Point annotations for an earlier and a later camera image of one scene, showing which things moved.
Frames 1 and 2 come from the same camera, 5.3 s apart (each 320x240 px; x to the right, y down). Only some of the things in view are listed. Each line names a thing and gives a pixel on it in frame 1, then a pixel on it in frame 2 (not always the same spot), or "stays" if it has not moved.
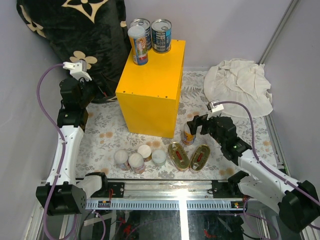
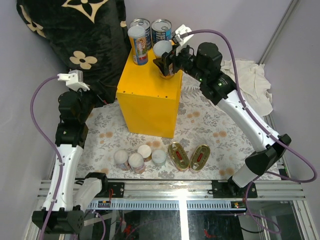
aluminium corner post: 291,7 stays
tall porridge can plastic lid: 137,34 stays
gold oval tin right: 199,158 stays
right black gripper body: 212,125 → 185,62
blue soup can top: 146,24 stays
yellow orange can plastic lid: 187,138 → 162,47
